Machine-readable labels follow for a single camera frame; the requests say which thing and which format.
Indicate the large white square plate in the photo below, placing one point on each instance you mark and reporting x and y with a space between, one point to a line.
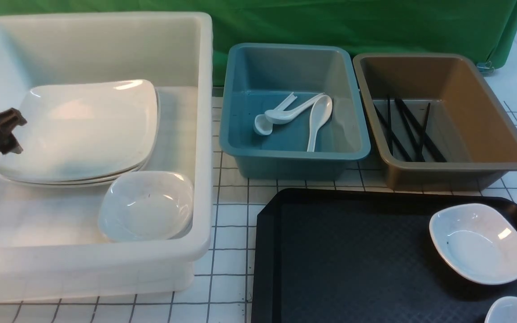
83 130

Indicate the white spoon long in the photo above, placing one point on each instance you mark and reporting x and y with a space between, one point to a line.
320 113

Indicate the white bowl tray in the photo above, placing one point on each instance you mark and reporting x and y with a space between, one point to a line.
477 242
503 310

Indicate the lower white plate in tub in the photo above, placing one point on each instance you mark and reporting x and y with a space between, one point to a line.
75 184

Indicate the large white plastic tub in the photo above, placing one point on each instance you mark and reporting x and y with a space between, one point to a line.
50 245

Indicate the white bowl in tub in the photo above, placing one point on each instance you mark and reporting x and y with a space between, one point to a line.
146 205

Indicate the blue plastic bin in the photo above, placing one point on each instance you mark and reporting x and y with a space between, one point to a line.
258 78

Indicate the white spoon small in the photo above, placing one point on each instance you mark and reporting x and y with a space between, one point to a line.
262 126

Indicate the white spoon middle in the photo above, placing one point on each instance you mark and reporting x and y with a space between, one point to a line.
280 117

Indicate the black serving tray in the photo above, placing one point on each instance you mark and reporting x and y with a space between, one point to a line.
327 256

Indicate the black chopstick in bin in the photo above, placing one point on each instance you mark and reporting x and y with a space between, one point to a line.
393 143
429 143
423 135
389 124

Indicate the brown plastic bin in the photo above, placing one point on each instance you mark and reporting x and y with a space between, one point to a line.
466 120

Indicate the binder clip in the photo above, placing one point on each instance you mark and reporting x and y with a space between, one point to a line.
485 68

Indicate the green backdrop cloth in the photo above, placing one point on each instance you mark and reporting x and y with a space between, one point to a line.
480 30

